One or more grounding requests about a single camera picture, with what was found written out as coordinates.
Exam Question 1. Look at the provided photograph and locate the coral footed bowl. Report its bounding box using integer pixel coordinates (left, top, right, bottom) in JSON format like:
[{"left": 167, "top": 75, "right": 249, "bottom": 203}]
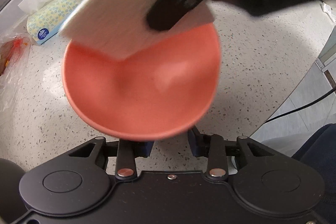
[{"left": 62, "top": 24, "right": 221, "bottom": 141}]

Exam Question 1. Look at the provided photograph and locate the blue patterned sponge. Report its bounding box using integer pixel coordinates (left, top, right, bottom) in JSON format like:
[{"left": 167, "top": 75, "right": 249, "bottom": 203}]
[{"left": 59, "top": 0, "right": 214, "bottom": 60}]

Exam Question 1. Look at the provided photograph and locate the dark blue sleeve forearm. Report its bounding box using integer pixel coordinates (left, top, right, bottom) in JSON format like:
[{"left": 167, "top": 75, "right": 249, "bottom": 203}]
[{"left": 292, "top": 123, "right": 336, "bottom": 223}]

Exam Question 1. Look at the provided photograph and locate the tissue pack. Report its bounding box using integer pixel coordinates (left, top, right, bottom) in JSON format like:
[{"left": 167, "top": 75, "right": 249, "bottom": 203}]
[{"left": 18, "top": 0, "right": 82, "bottom": 45}]

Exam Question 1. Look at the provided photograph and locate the clear plastic bag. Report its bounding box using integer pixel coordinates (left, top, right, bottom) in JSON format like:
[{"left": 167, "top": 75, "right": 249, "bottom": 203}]
[{"left": 1, "top": 33, "right": 32, "bottom": 115}]

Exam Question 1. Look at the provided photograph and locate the black power cable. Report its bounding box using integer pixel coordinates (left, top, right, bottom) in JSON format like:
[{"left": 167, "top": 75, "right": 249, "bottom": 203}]
[{"left": 264, "top": 88, "right": 336, "bottom": 123}]

